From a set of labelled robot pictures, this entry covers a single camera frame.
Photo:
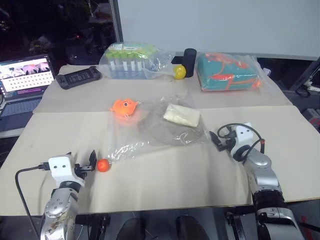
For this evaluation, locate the black handheld game console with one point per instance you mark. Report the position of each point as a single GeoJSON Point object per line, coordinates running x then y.
{"type": "Point", "coordinates": [77, 77]}

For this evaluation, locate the grey metal post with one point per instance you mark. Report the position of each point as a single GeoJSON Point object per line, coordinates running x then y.
{"type": "Point", "coordinates": [117, 20]}

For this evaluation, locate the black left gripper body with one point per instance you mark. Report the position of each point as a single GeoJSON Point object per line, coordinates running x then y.
{"type": "Point", "coordinates": [83, 170]}

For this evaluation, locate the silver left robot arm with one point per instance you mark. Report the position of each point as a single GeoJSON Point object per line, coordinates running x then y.
{"type": "Point", "coordinates": [58, 205]}

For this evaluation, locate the beige table sheet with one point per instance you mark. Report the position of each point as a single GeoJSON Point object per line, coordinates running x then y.
{"type": "Point", "coordinates": [155, 180]}
{"type": "Point", "coordinates": [100, 97]}

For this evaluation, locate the clear plastic bag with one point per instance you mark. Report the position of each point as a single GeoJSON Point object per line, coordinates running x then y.
{"type": "Point", "coordinates": [130, 135]}

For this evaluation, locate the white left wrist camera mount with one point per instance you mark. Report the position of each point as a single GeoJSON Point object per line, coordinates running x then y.
{"type": "Point", "coordinates": [61, 168]}

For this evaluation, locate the open laptop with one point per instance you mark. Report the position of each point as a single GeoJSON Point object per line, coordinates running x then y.
{"type": "Point", "coordinates": [23, 77]}

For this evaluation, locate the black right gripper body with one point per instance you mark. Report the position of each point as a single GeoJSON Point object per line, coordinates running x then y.
{"type": "Point", "coordinates": [226, 143]}

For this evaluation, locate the black cylinder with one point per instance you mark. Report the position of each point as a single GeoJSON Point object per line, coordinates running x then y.
{"type": "Point", "coordinates": [190, 62]}

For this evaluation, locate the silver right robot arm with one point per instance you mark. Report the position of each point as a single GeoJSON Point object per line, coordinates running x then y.
{"type": "Point", "coordinates": [265, 180]}

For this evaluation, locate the bagged green-capped test tubes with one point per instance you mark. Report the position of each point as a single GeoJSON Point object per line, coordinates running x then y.
{"type": "Point", "coordinates": [127, 62]}

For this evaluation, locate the yellow ball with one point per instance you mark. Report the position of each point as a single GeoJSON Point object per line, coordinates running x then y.
{"type": "Point", "coordinates": [180, 72]}

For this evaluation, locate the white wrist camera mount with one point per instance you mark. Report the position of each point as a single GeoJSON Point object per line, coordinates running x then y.
{"type": "Point", "coordinates": [243, 136]}
{"type": "Point", "coordinates": [61, 168]}

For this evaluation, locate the orange fish toy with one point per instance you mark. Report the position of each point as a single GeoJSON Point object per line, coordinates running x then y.
{"type": "Point", "coordinates": [124, 107]}

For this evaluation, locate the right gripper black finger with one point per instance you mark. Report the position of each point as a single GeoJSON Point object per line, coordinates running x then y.
{"type": "Point", "coordinates": [214, 139]}

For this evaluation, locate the small flat black object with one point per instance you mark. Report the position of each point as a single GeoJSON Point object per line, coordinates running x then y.
{"type": "Point", "coordinates": [178, 60]}

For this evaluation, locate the small orange ball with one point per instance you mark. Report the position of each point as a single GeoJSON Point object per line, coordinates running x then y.
{"type": "Point", "coordinates": [103, 165]}

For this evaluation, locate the black table frame bracket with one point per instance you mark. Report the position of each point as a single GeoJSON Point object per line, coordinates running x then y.
{"type": "Point", "coordinates": [237, 225]}
{"type": "Point", "coordinates": [95, 226]}

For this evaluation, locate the white power strip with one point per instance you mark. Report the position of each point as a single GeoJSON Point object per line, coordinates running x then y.
{"type": "Point", "coordinates": [312, 87]}

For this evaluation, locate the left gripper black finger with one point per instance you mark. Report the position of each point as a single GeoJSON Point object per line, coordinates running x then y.
{"type": "Point", "coordinates": [69, 154]}
{"type": "Point", "coordinates": [93, 161]}

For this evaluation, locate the bagged teal orange cloth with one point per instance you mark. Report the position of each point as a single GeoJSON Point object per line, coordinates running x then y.
{"type": "Point", "coordinates": [226, 73]}

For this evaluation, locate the white folded packet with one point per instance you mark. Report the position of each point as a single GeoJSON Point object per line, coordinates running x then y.
{"type": "Point", "coordinates": [181, 115]}

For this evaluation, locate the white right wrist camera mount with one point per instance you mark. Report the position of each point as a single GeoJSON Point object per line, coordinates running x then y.
{"type": "Point", "coordinates": [243, 136]}

